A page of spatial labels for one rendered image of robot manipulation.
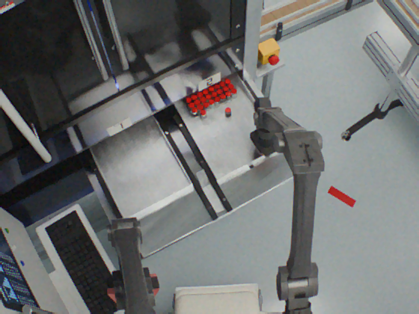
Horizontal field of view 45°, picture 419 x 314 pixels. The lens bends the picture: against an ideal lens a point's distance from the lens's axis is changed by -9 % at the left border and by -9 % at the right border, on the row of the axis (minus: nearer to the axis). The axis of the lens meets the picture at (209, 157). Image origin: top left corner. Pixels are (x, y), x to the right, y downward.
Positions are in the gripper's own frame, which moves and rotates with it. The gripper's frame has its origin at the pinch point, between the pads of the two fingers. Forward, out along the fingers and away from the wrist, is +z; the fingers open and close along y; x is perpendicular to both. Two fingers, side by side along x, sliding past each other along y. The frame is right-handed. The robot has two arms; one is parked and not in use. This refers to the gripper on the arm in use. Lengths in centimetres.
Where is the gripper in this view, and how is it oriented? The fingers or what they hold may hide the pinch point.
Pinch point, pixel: (265, 152)
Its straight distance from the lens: 188.3
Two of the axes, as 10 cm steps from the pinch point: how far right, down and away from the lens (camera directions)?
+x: -8.7, 4.6, -1.6
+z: 0.6, 4.4, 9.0
